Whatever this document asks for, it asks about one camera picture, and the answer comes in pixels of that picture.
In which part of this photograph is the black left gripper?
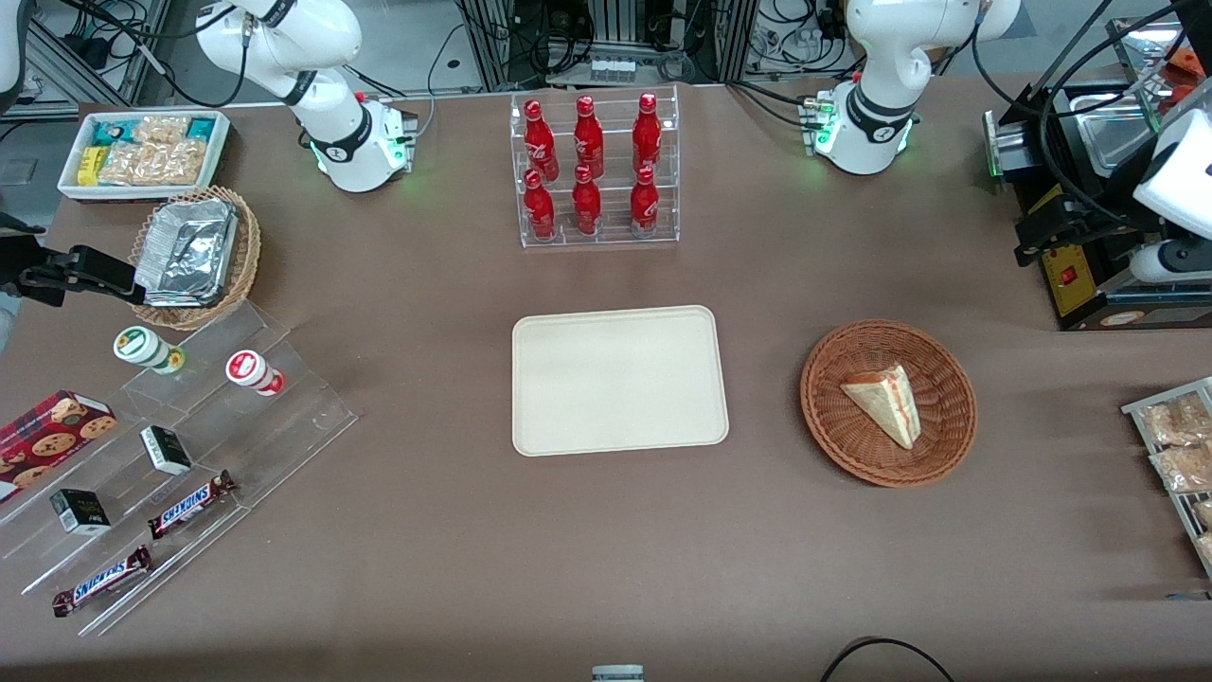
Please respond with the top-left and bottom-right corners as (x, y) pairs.
(1015, 195), (1105, 269)

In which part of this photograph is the triangular sandwich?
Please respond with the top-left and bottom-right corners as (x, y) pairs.
(840, 365), (922, 450)

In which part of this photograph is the aluminium foil tray stack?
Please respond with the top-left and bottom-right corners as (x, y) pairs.
(134, 198), (240, 308)

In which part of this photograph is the light wicker basket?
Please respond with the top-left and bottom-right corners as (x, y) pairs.
(127, 186), (262, 332)

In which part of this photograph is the tray of wrapped pastries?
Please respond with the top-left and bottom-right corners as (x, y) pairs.
(1121, 376), (1212, 581)

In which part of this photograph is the brown wicker basket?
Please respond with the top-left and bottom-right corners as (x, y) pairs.
(800, 320), (978, 489)

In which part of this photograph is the beige plastic tray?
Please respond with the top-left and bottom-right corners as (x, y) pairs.
(511, 305), (730, 458)

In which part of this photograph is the black food warmer appliance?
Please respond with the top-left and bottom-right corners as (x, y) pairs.
(983, 14), (1212, 332)

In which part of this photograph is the green lid cup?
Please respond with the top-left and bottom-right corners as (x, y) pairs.
(113, 325), (187, 376)

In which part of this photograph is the white rectangular snack bin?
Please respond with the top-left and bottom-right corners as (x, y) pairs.
(58, 110), (232, 204)

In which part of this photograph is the steel warmer pan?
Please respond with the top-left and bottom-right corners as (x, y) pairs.
(1078, 112), (1154, 173)

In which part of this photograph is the clear cracker bag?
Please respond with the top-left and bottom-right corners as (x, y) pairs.
(98, 138), (209, 187)
(134, 115), (192, 145)

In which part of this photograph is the red lid cup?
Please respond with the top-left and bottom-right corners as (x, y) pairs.
(224, 349), (286, 397)

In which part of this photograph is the red cookie box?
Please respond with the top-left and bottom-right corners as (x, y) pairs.
(0, 389), (118, 504)

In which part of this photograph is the small black carton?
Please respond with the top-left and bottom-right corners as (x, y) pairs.
(139, 424), (194, 476)
(48, 488), (113, 537)

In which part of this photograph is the clear acrylic stepped display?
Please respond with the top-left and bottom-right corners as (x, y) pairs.
(0, 300), (360, 638)

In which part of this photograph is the brown snickers bar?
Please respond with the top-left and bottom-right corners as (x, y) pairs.
(146, 470), (238, 542)
(51, 545), (153, 619)

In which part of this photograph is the red cola bottle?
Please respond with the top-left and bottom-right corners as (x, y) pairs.
(630, 166), (660, 239)
(573, 95), (605, 181)
(632, 93), (663, 177)
(523, 169), (557, 241)
(524, 99), (561, 183)
(572, 165), (602, 237)

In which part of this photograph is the clear acrylic bottle rack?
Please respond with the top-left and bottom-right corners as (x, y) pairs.
(509, 85), (681, 249)

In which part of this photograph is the black cable loop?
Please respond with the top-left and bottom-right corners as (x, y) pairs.
(818, 636), (957, 682)

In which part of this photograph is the aluminium frame cabinet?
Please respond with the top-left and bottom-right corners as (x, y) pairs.
(454, 0), (760, 88)

